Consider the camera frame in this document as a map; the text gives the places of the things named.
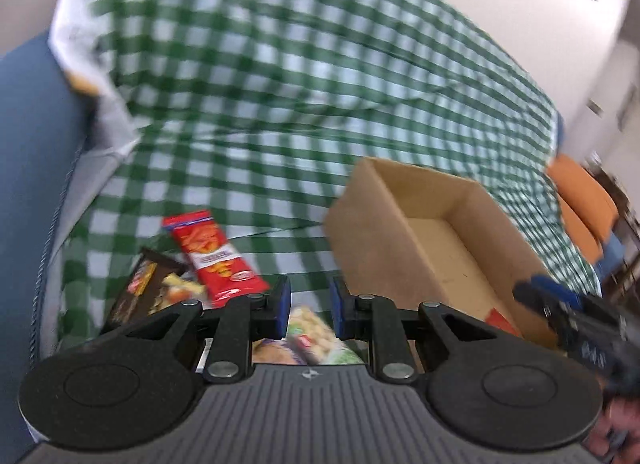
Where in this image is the green white checked cloth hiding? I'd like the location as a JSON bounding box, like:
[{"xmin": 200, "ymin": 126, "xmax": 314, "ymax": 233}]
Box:
[{"xmin": 40, "ymin": 0, "xmax": 603, "ymax": 365}]

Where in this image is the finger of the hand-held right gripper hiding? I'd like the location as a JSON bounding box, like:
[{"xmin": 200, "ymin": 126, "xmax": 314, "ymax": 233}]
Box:
[
  {"xmin": 530, "ymin": 274, "xmax": 587, "ymax": 308},
  {"xmin": 512, "ymin": 282, "xmax": 576, "ymax": 342}
]

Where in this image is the red snack packet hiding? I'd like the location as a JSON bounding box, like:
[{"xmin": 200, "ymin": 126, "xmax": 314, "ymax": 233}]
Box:
[{"xmin": 162, "ymin": 210, "xmax": 271, "ymax": 307}]

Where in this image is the green purple snack packet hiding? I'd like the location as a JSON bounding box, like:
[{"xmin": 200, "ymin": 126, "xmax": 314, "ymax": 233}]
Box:
[{"xmin": 252, "ymin": 306, "xmax": 366, "ymax": 366}]

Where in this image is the cardboard box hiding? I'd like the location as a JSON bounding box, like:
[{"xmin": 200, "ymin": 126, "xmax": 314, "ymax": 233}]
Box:
[{"xmin": 322, "ymin": 156, "xmax": 568, "ymax": 351}]

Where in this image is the dark brown snack bar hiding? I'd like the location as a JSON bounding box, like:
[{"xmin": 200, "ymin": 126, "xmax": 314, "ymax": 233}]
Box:
[{"xmin": 102, "ymin": 247, "xmax": 206, "ymax": 332}]

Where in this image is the person's right hand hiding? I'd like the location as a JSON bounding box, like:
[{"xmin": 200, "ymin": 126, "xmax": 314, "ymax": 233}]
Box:
[{"xmin": 585, "ymin": 391, "xmax": 640, "ymax": 464}]

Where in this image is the small red packet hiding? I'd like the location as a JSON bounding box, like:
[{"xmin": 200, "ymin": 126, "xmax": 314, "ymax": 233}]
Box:
[{"xmin": 484, "ymin": 308, "xmax": 523, "ymax": 337}]

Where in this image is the orange cushion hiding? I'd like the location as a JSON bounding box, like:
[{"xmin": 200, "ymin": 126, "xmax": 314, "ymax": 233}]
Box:
[{"xmin": 545, "ymin": 154, "xmax": 621, "ymax": 265}]

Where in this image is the dark wooden furniture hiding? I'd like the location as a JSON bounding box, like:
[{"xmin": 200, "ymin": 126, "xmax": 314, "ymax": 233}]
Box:
[{"xmin": 590, "ymin": 154, "xmax": 640, "ymax": 305}]

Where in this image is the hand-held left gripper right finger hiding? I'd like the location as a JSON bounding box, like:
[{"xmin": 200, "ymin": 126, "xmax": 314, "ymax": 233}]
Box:
[{"xmin": 331, "ymin": 275, "xmax": 506, "ymax": 385}]

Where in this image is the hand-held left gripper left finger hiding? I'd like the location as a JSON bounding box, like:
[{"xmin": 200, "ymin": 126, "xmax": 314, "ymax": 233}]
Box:
[{"xmin": 120, "ymin": 275, "xmax": 293, "ymax": 386}]

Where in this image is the grey sofa cushion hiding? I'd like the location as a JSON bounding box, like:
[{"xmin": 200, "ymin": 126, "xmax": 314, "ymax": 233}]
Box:
[{"xmin": 40, "ymin": 141, "xmax": 138, "ymax": 355}]

